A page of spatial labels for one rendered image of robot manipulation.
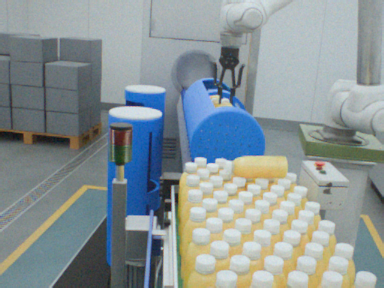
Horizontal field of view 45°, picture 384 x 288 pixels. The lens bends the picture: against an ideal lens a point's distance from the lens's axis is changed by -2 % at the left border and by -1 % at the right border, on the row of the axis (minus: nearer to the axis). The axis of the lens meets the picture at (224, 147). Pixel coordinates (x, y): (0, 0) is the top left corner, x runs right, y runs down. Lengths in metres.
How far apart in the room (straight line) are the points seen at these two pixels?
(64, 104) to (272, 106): 3.13
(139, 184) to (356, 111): 1.18
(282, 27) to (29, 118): 3.66
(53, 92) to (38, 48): 0.50
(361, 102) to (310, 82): 5.08
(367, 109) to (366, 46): 0.25
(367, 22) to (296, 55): 5.05
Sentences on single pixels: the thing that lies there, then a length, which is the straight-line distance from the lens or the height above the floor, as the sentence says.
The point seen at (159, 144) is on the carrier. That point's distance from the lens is 3.31.
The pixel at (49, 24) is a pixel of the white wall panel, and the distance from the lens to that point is 7.61.
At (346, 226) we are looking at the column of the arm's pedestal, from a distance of 2.25.
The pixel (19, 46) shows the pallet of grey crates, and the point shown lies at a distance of 5.53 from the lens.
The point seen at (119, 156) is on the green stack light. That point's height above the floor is 1.18.
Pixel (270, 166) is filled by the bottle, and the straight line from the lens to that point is 1.42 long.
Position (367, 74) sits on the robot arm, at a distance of 1.97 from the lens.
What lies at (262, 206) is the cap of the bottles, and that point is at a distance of 1.24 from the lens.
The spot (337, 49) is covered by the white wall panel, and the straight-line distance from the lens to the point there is 7.03.
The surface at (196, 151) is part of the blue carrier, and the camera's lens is 1.74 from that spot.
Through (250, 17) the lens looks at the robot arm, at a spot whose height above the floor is 1.57.
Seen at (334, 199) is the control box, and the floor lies 1.03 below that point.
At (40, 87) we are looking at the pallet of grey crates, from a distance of 5.49.
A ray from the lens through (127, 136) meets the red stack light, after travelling 1.25.
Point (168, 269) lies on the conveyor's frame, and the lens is 1.29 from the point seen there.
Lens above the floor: 1.56
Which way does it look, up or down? 16 degrees down
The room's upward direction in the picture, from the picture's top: 5 degrees clockwise
